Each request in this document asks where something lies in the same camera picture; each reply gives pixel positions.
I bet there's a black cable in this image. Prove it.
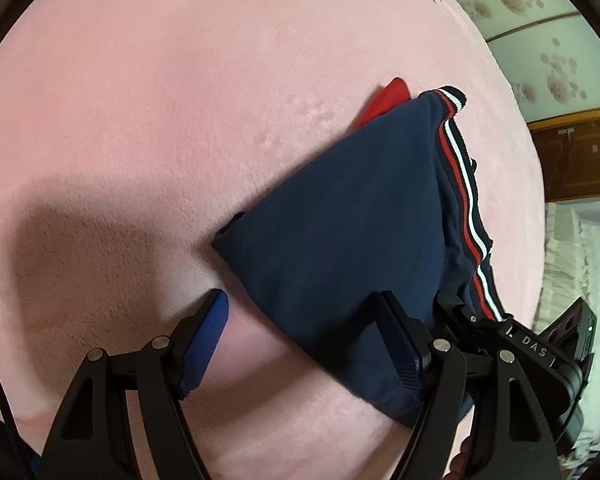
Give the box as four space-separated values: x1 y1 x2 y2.
0 345 36 480

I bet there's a pink fleece bed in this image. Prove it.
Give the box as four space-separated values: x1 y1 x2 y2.
0 0 546 480

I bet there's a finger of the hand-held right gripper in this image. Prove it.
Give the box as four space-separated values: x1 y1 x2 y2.
432 291 513 336

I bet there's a brown wooden furniture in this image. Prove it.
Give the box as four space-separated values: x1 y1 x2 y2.
529 106 600 206

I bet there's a person's right hand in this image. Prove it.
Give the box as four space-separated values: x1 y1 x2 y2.
447 435 473 480

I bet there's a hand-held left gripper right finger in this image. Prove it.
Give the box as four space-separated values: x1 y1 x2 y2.
372 290 561 480

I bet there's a floral panel wardrobe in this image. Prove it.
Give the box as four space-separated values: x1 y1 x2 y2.
430 0 600 126

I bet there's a beige lace furniture cover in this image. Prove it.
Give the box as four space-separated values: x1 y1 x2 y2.
540 199 600 461

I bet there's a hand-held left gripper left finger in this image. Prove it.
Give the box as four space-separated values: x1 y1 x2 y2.
39 288 230 480

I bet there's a navy and red varsity jacket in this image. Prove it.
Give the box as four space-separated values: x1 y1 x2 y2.
211 77 513 428

